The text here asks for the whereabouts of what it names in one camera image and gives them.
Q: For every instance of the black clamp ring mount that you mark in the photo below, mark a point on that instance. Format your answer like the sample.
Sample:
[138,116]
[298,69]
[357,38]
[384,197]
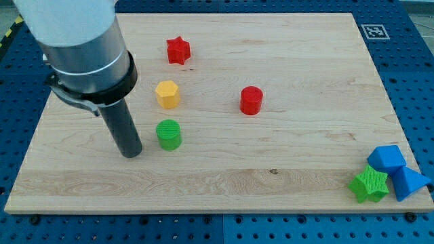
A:
[93,101]

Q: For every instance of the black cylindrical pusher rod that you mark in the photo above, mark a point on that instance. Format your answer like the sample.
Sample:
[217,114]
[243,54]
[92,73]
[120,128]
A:
[122,128]

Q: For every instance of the green cylinder block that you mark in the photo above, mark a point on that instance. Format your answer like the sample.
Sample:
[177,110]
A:
[169,134]

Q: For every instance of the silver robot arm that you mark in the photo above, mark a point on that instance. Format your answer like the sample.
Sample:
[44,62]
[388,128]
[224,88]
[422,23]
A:
[92,68]

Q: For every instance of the yellow hexagon block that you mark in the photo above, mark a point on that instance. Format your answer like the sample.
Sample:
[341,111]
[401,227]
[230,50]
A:
[167,94]

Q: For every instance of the red star block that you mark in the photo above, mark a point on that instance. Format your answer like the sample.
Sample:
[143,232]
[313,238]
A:
[178,50]

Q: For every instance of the light wooden board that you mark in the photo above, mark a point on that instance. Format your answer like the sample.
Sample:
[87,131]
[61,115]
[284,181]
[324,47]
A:
[324,110]

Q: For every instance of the red cylinder block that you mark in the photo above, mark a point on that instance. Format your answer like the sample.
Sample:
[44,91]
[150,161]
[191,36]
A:
[251,100]

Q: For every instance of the green star block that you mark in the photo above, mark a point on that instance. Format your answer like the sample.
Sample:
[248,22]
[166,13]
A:
[369,185]

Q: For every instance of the blue cube block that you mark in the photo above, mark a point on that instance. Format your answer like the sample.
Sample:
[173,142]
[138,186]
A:
[387,159]

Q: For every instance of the white fiducial marker tag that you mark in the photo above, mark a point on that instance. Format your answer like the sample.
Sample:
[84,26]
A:
[375,32]

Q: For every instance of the blue triangle block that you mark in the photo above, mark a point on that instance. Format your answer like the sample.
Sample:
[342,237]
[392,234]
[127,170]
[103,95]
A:
[406,182]

